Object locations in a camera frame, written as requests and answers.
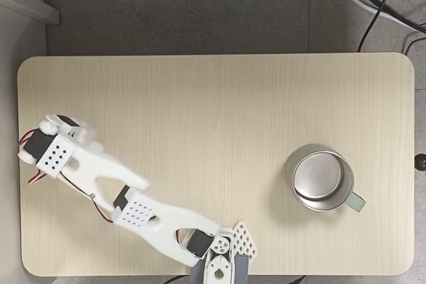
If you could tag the white dressing roll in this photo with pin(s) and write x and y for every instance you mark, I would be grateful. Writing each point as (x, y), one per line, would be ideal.
(97, 147)

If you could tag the dark round knob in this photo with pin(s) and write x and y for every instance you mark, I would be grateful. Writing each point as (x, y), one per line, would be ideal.
(421, 162)

